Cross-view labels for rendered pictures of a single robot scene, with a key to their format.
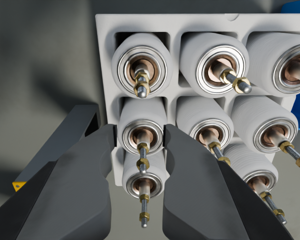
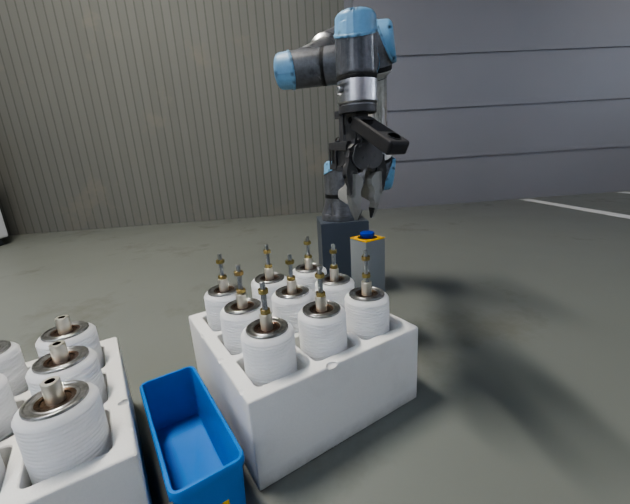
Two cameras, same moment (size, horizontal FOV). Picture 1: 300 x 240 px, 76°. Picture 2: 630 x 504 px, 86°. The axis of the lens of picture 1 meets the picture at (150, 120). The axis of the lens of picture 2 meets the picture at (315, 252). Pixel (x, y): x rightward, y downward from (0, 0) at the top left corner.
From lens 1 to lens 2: 63 cm
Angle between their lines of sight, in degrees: 52
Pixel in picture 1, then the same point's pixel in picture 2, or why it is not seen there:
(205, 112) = (306, 299)
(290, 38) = (288, 339)
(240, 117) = not seen: hidden behind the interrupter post
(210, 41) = (341, 316)
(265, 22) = (299, 374)
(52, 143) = (380, 275)
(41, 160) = (379, 257)
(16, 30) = (468, 354)
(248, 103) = not seen: hidden behind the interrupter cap
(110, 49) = (393, 320)
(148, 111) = (343, 289)
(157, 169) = (307, 276)
